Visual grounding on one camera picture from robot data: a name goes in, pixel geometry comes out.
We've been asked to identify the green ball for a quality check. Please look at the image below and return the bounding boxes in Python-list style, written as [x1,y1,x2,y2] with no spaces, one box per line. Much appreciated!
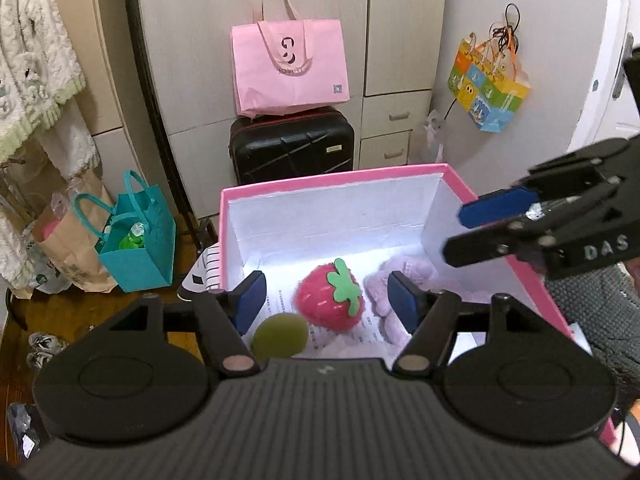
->
[250,312,309,360]

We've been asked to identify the black cable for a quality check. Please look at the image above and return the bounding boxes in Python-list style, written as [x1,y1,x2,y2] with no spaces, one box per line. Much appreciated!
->
[612,395,640,461]

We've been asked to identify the clear plastic pouch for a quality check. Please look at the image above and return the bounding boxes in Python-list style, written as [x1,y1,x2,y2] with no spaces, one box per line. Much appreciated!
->
[422,110,448,163]

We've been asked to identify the teal felt bag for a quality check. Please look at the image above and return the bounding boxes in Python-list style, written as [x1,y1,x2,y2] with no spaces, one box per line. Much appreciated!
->
[74,170,177,293]

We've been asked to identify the red strawberry plush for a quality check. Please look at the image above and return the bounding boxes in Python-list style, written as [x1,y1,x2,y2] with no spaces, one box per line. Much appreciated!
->
[296,258,366,333]

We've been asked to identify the colourful paper gift bag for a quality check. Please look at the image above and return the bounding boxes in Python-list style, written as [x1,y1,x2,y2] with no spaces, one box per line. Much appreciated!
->
[447,4,531,133]

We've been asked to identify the tall beige cabinet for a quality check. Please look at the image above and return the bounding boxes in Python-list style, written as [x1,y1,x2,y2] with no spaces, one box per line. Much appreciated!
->
[45,0,166,221]

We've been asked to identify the white door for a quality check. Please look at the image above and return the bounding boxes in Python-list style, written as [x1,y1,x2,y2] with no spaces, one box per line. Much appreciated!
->
[570,0,640,161]

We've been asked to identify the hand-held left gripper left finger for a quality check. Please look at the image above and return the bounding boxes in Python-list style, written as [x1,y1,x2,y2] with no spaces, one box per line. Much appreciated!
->
[107,270,268,378]

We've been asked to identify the black suitcase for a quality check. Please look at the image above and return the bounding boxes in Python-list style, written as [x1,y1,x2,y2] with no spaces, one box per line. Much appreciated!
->
[228,106,356,186]

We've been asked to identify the purple plush toy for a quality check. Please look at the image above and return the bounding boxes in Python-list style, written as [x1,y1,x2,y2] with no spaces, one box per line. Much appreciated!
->
[364,255,493,348]

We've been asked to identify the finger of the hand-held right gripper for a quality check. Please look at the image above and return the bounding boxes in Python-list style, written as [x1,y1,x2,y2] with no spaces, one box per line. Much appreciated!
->
[441,180,623,268]
[459,135,640,228]

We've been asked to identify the printed paper sheet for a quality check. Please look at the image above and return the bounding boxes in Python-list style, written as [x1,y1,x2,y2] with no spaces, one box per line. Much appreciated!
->
[267,285,401,356]

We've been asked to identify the pink tote bag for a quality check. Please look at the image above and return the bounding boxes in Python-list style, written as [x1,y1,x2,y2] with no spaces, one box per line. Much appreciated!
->
[231,0,349,118]

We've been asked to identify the brown paper bag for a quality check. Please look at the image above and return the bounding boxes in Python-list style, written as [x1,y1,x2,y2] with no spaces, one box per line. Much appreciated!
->
[30,170,118,293]

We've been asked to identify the black clothes rack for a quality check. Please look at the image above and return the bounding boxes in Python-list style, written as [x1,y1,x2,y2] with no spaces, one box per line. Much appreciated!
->
[5,285,31,331]

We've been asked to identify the beige wardrobe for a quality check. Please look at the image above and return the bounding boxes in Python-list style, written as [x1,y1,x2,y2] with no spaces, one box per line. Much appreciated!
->
[135,0,448,216]

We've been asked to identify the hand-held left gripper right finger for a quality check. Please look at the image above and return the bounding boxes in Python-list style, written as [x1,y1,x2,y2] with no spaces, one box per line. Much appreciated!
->
[387,270,541,377]

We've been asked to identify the white green plastic bag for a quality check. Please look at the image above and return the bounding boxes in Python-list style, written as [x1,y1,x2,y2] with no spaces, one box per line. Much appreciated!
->
[22,225,71,295]

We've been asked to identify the pink cardboard box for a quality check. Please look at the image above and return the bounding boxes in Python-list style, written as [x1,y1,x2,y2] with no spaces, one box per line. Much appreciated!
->
[219,162,621,448]

